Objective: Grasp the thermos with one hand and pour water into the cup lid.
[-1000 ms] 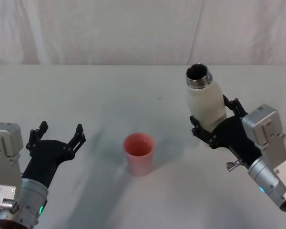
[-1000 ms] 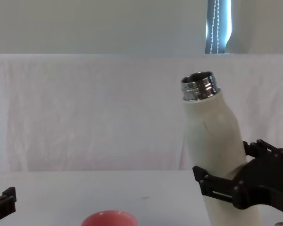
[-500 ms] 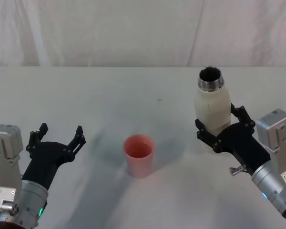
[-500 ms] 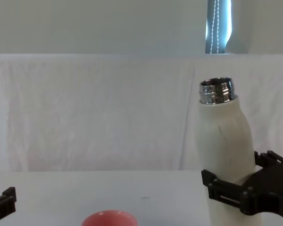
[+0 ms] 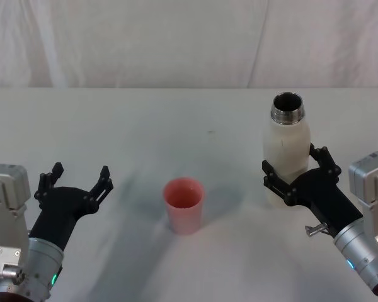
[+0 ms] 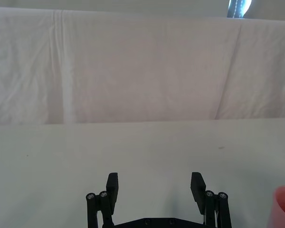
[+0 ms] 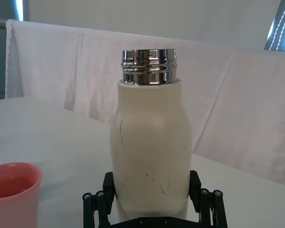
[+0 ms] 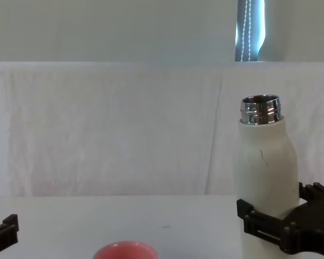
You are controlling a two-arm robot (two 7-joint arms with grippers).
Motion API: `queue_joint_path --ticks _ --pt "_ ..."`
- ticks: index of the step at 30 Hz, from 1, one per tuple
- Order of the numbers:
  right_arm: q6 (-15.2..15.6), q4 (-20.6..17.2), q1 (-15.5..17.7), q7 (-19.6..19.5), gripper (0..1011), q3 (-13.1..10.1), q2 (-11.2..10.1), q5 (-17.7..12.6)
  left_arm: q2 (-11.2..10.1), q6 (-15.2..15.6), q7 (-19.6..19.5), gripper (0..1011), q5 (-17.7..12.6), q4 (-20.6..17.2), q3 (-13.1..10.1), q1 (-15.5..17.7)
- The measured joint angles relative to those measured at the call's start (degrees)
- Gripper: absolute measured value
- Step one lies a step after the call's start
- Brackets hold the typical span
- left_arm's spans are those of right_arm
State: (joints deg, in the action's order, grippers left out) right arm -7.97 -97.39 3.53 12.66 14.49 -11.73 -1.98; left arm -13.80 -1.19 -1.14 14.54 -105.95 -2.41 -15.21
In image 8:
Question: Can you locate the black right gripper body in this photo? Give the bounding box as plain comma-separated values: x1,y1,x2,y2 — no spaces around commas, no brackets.
279,197,324,256

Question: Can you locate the cream vacuum bottle steel neck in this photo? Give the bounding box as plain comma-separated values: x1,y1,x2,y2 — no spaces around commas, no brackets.
233,94,300,259

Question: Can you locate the white tablecloth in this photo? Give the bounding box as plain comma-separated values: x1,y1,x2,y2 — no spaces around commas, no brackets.
0,195,324,259

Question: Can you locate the pink plastic cup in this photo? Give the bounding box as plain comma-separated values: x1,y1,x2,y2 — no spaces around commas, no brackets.
92,241,158,259

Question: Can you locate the white draped curtain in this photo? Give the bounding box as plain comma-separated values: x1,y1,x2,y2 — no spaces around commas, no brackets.
0,61,324,197

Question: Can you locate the pale smooth curtain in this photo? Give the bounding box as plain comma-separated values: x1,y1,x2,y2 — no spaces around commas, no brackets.
0,0,324,63

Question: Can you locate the white beaded cord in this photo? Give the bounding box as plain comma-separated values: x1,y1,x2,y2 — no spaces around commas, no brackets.
239,0,252,62

